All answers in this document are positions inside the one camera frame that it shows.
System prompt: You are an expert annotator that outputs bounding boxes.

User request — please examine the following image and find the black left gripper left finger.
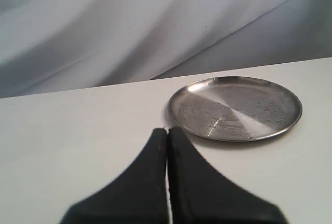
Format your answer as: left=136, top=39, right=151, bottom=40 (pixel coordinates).
left=61, top=128, right=168, bottom=223

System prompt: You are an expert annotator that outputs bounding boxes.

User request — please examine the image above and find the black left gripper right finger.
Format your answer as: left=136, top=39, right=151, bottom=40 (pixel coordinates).
left=168, top=128, right=287, bottom=223

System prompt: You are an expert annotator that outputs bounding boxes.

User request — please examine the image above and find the round steel plate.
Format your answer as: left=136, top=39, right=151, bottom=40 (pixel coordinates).
left=167, top=76, right=302, bottom=142

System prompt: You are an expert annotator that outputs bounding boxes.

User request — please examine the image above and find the white backdrop cloth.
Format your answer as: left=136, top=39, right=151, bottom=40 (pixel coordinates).
left=1, top=0, right=331, bottom=97

